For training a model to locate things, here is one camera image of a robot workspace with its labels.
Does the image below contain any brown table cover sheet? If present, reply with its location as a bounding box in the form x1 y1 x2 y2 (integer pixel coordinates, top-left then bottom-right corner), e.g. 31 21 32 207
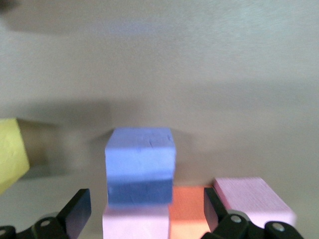
0 0 319 239

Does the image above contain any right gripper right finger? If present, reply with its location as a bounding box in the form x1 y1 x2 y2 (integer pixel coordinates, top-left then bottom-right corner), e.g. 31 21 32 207
200 186 306 239

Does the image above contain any pink foam block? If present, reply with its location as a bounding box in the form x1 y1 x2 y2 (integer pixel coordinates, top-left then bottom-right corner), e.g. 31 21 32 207
102 205 170 239
213 176 298 226

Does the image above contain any purple foam block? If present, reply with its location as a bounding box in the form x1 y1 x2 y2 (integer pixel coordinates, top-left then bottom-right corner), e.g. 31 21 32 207
105 127 177 209

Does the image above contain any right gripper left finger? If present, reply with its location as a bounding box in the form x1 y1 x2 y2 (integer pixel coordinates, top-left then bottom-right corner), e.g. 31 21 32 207
0 188 92 239

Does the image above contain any orange foam block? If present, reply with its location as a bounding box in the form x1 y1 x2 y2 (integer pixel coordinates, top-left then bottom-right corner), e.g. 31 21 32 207
168 186 211 239

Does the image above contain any yellow foam block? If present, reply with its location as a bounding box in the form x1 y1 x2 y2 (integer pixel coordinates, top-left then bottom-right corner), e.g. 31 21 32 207
0 118 31 196

